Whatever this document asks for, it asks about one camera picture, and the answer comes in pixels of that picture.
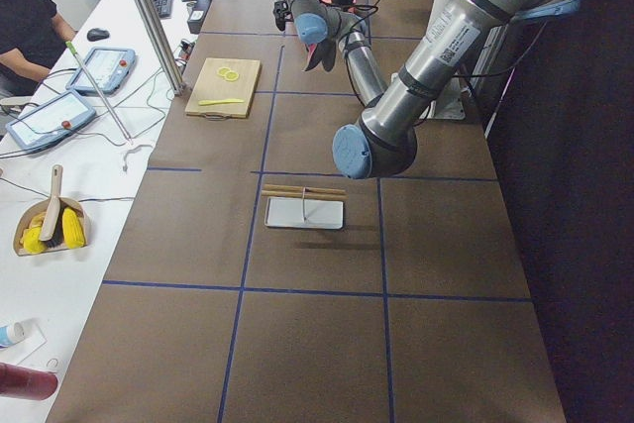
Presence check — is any dark red bottle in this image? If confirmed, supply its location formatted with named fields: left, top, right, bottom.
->
left=0, top=363, right=58, bottom=401

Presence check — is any white tray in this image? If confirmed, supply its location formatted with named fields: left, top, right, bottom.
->
left=264, top=197, right=344, bottom=230

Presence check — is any black computer mouse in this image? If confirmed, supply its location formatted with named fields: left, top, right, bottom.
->
left=86, top=28, right=110, bottom=42

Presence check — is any metal rod with green tip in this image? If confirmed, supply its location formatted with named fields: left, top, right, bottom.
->
left=65, top=41, right=133, bottom=143

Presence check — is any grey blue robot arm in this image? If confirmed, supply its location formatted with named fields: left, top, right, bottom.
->
left=286, top=0, right=581, bottom=179

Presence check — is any pink grey cleaning cloth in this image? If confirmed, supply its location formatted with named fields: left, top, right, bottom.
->
left=304, top=39, right=337, bottom=72

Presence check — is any bamboo cutting board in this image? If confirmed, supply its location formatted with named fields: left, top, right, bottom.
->
left=185, top=57, right=261, bottom=119

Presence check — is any lemon slice near board edge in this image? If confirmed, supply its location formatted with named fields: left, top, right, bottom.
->
left=217, top=66, right=232, bottom=77

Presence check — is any yellow plastic knife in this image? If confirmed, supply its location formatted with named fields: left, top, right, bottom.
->
left=197, top=98, right=245, bottom=106

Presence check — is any person in black shirt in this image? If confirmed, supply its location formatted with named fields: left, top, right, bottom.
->
left=1, top=0, right=76, bottom=96

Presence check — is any aluminium frame post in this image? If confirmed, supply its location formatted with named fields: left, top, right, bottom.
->
left=134, top=0, right=185, bottom=96

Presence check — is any near blue teach pendant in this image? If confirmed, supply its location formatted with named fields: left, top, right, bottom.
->
left=7, top=91, right=96, bottom=152

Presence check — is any white blue small bottle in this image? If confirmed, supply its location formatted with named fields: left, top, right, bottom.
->
left=0, top=322, right=26, bottom=349

